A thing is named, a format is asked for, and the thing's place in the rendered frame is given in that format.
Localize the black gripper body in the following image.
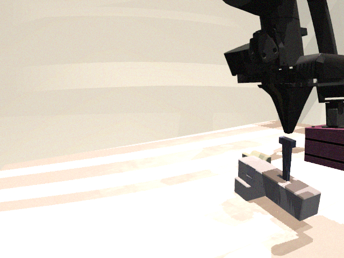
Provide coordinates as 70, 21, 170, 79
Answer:
237, 17, 344, 84

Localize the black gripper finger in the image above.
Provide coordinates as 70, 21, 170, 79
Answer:
274, 83, 317, 134
258, 84, 286, 133

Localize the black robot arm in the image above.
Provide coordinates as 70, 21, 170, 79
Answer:
222, 0, 344, 128

